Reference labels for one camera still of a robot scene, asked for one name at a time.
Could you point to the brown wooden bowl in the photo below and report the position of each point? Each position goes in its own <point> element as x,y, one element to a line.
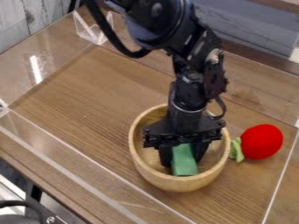
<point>147,160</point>

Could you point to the black table frame bracket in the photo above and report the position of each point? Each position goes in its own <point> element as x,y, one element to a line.
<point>20,210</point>

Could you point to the clear acrylic corner bracket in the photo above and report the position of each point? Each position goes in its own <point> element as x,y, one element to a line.
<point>88,32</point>

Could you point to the green rectangular block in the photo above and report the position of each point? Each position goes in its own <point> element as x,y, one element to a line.
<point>183,162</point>

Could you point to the red plush tomato toy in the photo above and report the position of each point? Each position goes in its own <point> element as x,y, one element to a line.
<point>259,143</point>

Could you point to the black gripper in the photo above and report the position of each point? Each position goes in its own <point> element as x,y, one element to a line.
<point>188,129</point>

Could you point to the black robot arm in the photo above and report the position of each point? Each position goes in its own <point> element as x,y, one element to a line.
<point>165,25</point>

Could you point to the clear acrylic front wall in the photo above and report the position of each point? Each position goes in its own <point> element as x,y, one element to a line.
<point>84,186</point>

